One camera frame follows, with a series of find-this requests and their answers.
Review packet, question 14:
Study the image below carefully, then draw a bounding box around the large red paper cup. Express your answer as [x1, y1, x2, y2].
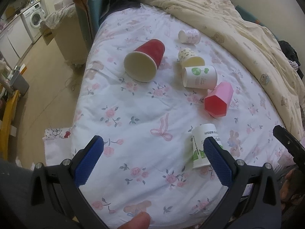
[124, 39, 165, 83]

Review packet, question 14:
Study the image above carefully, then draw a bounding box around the teal bed footboard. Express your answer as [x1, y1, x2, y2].
[73, 0, 111, 50]

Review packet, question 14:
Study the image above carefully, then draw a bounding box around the cardboard box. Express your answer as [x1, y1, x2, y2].
[40, 21, 54, 45]

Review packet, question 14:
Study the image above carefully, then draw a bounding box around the yellow wooden rack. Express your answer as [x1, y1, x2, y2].
[1, 90, 20, 160]

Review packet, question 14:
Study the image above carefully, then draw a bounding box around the white cup green leaf print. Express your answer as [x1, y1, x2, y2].
[182, 66, 218, 90]

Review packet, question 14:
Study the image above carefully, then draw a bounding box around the pink hexagonal plastic cup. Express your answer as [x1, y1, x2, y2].
[204, 82, 234, 118]

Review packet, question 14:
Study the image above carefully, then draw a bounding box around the cream bear-print duvet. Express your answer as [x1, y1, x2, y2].
[139, 0, 304, 139]

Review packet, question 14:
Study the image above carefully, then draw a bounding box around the dark clothes pile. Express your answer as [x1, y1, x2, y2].
[278, 40, 301, 72]

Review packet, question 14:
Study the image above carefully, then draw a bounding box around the person's right hand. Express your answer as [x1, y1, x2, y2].
[280, 168, 304, 211]

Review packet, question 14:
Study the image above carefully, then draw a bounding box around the white green-print paper cup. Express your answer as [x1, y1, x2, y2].
[192, 123, 223, 169]

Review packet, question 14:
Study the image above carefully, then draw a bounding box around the white floral bed sheet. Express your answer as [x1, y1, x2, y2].
[42, 3, 298, 228]

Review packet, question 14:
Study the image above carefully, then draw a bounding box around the small pink-print paper cup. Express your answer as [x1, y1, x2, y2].
[178, 29, 201, 44]

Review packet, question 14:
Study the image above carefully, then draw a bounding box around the yellow patterned paper cup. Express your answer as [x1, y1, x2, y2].
[178, 48, 205, 68]

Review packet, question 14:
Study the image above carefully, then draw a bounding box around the grey waste bin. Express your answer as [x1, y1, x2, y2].
[9, 70, 30, 96]

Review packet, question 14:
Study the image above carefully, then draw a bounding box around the cream fabric armchair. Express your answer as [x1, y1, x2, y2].
[44, 4, 88, 67]

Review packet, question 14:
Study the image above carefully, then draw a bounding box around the white washing machine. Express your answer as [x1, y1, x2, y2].
[21, 2, 46, 44]

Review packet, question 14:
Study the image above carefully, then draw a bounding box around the white kitchen cabinet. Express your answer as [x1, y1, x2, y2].
[1, 16, 32, 69]

